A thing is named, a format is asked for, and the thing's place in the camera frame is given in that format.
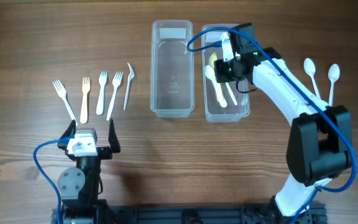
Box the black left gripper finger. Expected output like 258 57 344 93
61 120 76 139
108 119 121 153

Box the yellow plastic spoon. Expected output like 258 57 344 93
208 52 225 103

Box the broad white plastic spoon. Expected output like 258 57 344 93
204 65 227 108

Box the clear bent plastic fork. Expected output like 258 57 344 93
123 62 135 110

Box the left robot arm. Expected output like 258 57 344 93
51 120 121 223

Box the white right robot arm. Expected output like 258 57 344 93
212 24 358 223

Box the right clear plastic container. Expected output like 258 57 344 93
201 24 250 123

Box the clear plastic container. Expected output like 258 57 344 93
201 24 250 123
150 20 195 118

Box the left clear plastic container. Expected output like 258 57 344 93
150 20 195 118

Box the yellow plastic fork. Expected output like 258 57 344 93
80 77 91 124

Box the broad white plastic fork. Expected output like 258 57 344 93
96 71 108 115

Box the blue left cable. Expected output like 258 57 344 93
32 136 75 224

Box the blue cable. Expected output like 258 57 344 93
32 136 75 224
186 26 358 224

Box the blue right cable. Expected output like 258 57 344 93
186 26 358 224

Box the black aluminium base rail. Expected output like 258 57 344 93
51 203 328 224

